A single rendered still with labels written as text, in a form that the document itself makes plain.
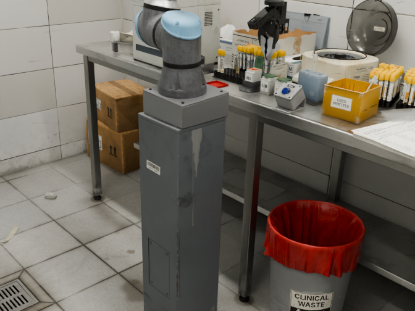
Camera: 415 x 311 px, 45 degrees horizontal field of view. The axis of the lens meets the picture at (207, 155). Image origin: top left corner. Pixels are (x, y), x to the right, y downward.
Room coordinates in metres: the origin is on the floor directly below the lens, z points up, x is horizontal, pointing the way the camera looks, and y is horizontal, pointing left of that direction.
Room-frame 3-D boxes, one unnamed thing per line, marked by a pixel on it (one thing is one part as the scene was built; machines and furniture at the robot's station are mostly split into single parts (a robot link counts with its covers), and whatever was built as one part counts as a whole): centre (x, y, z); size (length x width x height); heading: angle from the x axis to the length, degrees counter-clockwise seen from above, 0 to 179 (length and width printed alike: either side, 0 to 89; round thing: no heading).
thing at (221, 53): (1.96, -0.10, 0.93); 0.17 x 0.09 x 0.11; 44
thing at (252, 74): (1.82, -0.16, 0.92); 0.05 x 0.04 x 0.06; 134
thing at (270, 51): (1.87, -0.24, 1.02); 0.06 x 0.03 x 0.09; 133
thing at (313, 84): (1.71, -0.35, 0.92); 0.10 x 0.07 x 0.10; 35
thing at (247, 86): (1.82, -0.16, 0.89); 0.09 x 0.05 x 0.04; 134
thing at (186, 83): (1.52, 0.09, 1.00); 0.15 x 0.15 x 0.10
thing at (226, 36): (2.51, -0.08, 0.94); 0.22 x 0.12 x 0.13; 47
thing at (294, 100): (1.62, -0.28, 0.92); 0.13 x 0.07 x 0.08; 133
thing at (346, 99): (1.56, -0.45, 0.93); 0.13 x 0.13 x 0.10; 48
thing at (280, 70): (2.01, -0.20, 0.91); 0.20 x 0.10 x 0.07; 43
